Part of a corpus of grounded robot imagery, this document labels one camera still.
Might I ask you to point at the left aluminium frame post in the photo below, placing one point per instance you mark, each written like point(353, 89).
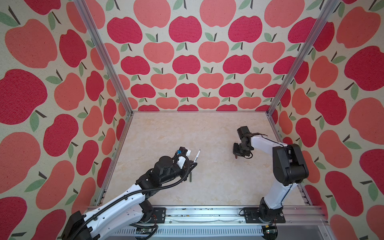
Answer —
point(90, 24)

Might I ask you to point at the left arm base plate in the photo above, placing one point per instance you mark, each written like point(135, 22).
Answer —
point(153, 216)

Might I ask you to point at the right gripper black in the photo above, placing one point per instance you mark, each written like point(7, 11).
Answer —
point(238, 148)

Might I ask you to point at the aluminium front rail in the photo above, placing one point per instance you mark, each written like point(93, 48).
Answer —
point(211, 223)

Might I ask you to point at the right aluminium frame post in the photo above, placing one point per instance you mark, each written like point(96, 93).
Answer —
point(319, 25)

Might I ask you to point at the aluminium frame post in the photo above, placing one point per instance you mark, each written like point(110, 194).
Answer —
point(319, 25)
point(90, 24)

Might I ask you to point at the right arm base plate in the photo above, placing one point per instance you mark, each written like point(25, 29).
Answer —
point(263, 216)

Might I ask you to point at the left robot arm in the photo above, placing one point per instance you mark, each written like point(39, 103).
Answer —
point(114, 210)

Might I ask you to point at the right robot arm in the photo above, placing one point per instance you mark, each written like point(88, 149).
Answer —
point(289, 169)

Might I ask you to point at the white pen brown end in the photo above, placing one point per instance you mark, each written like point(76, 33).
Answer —
point(195, 160)

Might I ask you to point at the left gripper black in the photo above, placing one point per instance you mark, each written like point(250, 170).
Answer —
point(190, 167)

